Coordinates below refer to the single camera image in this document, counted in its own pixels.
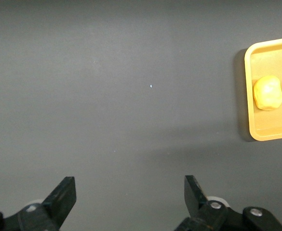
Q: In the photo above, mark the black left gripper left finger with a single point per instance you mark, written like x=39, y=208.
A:
x=58, y=202

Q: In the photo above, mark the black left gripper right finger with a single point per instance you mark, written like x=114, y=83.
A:
x=196, y=199

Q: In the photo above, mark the yellow rectangular tray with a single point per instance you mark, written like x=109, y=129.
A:
x=275, y=125

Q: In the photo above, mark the yellow potato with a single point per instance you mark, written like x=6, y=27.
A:
x=268, y=93

